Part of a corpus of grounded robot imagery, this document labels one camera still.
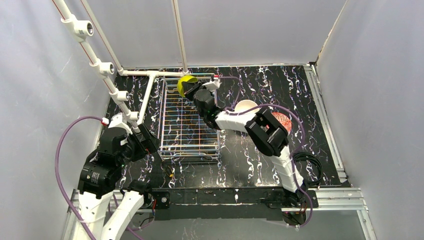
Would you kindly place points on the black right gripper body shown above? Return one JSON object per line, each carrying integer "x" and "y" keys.
{"x": 191, "y": 88}

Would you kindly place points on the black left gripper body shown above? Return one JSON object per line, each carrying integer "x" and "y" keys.
{"x": 145, "y": 138}

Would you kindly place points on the yellow-green plastic bowl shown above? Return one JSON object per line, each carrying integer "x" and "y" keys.
{"x": 188, "y": 78}

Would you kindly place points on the beige ceramic bowl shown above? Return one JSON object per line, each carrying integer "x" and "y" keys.
{"x": 243, "y": 106}

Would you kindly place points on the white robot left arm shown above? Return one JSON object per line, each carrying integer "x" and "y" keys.
{"x": 99, "y": 175}

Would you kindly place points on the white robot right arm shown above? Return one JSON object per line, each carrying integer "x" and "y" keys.
{"x": 267, "y": 133}

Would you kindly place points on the black yellow screwdriver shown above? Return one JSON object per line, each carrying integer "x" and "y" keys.
{"x": 168, "y": 169}

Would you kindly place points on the red patterned bowl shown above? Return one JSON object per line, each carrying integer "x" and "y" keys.
{"x": 283, "y": 120}

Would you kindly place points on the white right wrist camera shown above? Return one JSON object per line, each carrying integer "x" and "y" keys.
{"x": 213, "y": 84}

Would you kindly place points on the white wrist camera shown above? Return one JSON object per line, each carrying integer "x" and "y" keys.
{"x": 213, "y": 84}
{"x": 119, "y": 121}

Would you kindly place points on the white wire dish rack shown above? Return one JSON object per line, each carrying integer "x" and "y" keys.
{"x": 182, "y": 132}

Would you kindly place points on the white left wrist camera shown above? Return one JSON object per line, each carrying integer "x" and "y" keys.
{"x": 119, "y": 121}

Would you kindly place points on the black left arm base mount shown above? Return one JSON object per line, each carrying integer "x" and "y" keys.
{"x": 146, "y": 214}

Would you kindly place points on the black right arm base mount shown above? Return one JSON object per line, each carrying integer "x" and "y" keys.
{"x": 293, "y": 205}

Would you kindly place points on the white pvc pipe frame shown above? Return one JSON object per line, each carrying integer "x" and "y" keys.
{"x": 81, "y": 30}

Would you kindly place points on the aluminium base frame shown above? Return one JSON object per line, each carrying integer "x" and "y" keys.
{"x": 231, "y": 186}

